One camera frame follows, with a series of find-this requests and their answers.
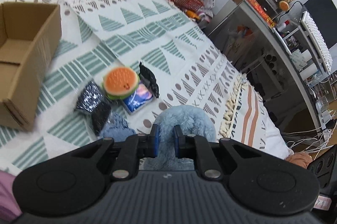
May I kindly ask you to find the fluffy blue plush toy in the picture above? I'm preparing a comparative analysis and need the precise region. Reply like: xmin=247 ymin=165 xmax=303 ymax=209
xmin=143 ymin=105 xmax=217 ymax=171

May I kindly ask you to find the blue printed packet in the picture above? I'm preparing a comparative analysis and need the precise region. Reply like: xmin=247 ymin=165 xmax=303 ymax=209
xmin=122 ymin=81 xmax=154 ymax=115

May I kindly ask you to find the black sparkly pouch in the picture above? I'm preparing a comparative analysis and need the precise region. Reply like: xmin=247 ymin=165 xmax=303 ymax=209
xmin=74 ymin=80 xmax=111 ymax=136

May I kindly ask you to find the burger plush toy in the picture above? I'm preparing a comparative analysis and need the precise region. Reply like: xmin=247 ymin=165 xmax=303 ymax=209
xmin=102 ymin=67 xmax=140 ymax=100

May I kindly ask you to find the blue knitted cloth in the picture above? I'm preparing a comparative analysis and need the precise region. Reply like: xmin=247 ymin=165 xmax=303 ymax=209
xmin=98 ymin=112 xmax=136 ymax=142

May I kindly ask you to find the white shelf unit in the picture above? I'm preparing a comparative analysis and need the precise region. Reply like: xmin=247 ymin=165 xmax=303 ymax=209
xmin=204 ymin=0 xmax=328 ymax=136

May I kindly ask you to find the patterned white blanket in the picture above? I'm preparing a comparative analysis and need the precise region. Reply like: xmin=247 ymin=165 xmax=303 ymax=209
xmin=1 ymin=0 xmax=292 ymax=175

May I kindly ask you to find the cardboard box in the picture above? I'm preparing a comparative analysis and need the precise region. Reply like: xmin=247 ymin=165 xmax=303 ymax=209
xmin=1 ymin=2 xmax=62 ymax=131

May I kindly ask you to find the white keyboard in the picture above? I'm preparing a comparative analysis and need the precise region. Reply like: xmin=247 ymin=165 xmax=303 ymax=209
xmin=300 ymin=10 xmax=333 ymax=74

